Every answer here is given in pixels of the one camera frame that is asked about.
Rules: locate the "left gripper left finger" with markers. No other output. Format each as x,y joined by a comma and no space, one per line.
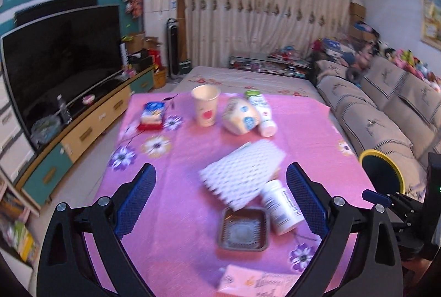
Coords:
65,267

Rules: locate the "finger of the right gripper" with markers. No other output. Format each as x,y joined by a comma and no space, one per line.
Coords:
376,198

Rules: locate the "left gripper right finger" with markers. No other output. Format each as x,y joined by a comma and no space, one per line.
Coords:
375,265

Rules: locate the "white pill bottle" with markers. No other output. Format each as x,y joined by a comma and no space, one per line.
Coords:
284,212

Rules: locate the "white bottle green base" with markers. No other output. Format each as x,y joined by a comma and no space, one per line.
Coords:
267,126

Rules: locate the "brown plastic tray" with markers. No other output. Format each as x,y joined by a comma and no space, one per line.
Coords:
245,230

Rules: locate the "white foam net wrap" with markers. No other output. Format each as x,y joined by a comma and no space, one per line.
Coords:
238,178

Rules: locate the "white pink milk carton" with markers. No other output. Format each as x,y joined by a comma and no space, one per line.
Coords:
240,281

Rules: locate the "white yogurt tub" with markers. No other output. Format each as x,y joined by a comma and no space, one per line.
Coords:
239,116

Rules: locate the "paper cup with red heart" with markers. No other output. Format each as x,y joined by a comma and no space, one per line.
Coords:
205,98

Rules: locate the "yellow rim trash bin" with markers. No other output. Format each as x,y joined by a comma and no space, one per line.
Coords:
383,173

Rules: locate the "beige sofa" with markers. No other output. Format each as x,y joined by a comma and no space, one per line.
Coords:
389,110

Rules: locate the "wooden tv cabinet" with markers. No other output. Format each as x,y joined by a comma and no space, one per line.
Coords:
55,159

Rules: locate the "white drawer unit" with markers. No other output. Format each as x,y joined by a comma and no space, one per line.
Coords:
16,151

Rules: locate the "pile of plush toys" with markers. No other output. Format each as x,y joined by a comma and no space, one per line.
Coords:
350,58

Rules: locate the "pink floral tablecloth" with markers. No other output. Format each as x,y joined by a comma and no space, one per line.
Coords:
174,242

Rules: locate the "clear water bottle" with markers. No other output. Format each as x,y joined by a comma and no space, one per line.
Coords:
65,114

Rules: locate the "low shelf with clutter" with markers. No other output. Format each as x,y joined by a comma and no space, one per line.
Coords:
262,64

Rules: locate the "red flat box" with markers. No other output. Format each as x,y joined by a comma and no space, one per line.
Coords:
150,126

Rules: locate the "blue tissue pack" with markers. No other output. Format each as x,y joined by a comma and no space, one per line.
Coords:
153,113

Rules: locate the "large black television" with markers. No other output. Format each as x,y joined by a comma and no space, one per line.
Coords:
61,55

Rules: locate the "beige patterned curtain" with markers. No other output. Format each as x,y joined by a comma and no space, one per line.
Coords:
217,28

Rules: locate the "black tower fan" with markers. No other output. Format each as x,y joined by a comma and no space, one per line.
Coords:
173,48

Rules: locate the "white standing air conditioner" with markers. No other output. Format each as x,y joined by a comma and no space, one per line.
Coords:
156,14

